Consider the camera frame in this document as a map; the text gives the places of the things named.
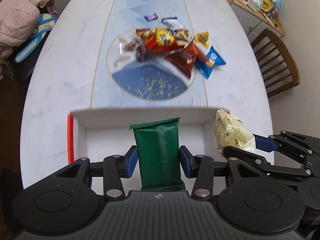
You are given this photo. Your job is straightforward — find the wooden chair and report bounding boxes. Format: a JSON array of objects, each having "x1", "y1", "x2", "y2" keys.
[{"x1": 251, "y1": 28, "x2": 300, "y2": 98}]

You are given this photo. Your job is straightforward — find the orange egg yolk pastry packet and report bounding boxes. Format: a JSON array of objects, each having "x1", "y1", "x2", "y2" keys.
[{"x1": 174, "y1": 29, "x2": 192, "y2": 42}]

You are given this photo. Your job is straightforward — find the pink puffer jacket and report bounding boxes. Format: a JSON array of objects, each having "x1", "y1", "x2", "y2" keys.
[{"x1": 1, "y1": 0, "x2": 57, "y2": 61}]

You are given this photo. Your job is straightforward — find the brown foil snack bag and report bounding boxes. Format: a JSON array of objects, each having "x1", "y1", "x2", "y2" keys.
[{"x1": 164, "y1": 39, "x2": 207, "y2": 79}]

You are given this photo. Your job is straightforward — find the purple candy wrapper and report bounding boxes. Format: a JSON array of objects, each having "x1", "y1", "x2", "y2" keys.
[{"x1": 144, "y1": 13, "x2": 158, "y2": 22}]

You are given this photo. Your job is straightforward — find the green snack bar wrapper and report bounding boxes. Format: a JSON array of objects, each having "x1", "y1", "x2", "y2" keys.
[{"x1": 130, "y1": 117, "x2": 186, "y2": 192}]

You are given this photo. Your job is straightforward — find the blue white bag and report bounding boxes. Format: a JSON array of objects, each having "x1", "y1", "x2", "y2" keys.
[{"x1": 15, "y1": 14, "x2": 56, "y2": 63}]

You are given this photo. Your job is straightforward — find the clear red candy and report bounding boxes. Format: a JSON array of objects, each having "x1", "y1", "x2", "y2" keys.
[{"x1": 119, "y1": 38, "x2": 140, "y2": 54}]

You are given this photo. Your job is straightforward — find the white blue snack packet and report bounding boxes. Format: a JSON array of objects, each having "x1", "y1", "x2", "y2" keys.
[{"x1": 162, "y1": 17, "x2": 185, "y2": 31}]

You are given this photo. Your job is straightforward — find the blue cookie packet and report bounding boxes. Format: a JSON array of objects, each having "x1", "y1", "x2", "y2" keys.
[{"x1": 195, "y1": 46, "x2": 226, "y2": 79}]

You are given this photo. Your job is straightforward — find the white cardboard box red trim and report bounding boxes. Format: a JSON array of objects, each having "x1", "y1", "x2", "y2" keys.
[{"x1": 68, "y1": 108, "x2": 222, "y2": 199}]

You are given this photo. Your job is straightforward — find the cream patterned snack packet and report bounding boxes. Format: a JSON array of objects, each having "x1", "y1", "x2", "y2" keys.
[{"x1": 214, "y1": 108, "x2": 256, "y2": 155}]

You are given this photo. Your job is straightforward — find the wooden side cabinet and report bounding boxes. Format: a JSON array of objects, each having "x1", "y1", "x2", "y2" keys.
[{"x1": 226, "y1": 0, "x2": 285, "y2": 37}]

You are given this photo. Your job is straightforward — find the yellow tissue box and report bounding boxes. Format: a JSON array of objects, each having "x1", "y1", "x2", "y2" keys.
[{"x1": 261, "y1": 0, "x2": 274, "y2": 13}]

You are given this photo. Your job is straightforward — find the small yellow snack packet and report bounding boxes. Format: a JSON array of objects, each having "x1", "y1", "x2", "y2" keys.
[{"x1": 194, "y1": 31, "x2": 209, "y2": 48}]

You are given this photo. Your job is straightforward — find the red yellow chip bag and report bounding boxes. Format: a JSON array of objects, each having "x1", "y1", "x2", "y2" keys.
[{"x1": 136, "y1": 27, "x2": 185, "y2": 53}]

